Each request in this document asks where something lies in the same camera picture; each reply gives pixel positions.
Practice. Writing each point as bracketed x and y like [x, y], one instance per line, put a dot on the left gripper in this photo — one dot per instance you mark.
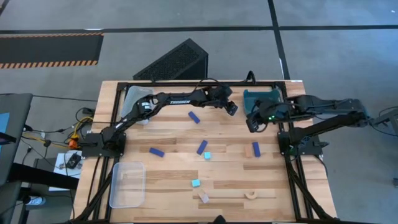
[230, 107]

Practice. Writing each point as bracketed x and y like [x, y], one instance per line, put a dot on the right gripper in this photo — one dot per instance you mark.
[253, 124]

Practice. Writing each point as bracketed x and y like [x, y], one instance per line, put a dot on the blue rectangular block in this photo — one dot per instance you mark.
[202, 147]
[156, 152]
[194, 117]
[256, 149]

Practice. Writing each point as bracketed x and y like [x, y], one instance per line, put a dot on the wooden rectangular block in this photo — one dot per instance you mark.
[248, 151]

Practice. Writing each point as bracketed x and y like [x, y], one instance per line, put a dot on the cyan cube block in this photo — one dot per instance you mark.
[207, 155]
[195, 183]

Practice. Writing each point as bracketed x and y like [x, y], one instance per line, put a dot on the wooden arch block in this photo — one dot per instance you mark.
[251, 197]

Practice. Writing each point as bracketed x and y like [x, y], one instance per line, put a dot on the pale wooden cube block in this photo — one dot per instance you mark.
[204, 197]

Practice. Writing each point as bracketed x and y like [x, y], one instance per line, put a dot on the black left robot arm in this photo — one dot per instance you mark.
[180, 101]

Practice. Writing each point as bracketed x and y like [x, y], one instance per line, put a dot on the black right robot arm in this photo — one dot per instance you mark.
[326, 124]

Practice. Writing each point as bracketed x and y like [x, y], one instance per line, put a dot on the teal plastic bin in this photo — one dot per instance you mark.
[250, 98]

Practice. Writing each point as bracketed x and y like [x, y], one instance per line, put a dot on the black perforated box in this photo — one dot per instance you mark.
[177, 62]

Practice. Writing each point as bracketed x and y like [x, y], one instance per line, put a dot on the white plastic bin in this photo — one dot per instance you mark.
[133, 96]

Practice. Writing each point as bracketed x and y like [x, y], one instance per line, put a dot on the black rounded object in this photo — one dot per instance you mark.
[219, 219]

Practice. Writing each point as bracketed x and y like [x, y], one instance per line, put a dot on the clear plastic bin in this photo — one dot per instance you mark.
[127, 186]

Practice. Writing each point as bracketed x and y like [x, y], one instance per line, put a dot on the grey stand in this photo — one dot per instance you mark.
[385, 119]

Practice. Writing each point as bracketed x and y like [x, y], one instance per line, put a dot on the orange connector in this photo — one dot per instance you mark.
[73, 144]

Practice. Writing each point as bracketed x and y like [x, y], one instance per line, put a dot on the black power adapter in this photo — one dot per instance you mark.
[73, 160]

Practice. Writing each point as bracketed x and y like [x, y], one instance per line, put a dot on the white paper sheet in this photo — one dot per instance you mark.
[62, 171]

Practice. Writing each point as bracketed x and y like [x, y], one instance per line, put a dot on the black hazard-striped floor mat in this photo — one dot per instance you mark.
[46, 49]

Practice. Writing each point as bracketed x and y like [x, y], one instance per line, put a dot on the black desk beam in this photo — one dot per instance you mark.
[46, 177]

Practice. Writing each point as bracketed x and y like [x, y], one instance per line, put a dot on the dark grey desk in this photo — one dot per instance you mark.
[15, 137]

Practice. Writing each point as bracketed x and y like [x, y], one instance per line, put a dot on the blue sheet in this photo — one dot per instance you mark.
[3, 123]

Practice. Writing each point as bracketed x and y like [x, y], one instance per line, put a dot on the black aluminium table frame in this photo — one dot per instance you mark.
[186, 84]

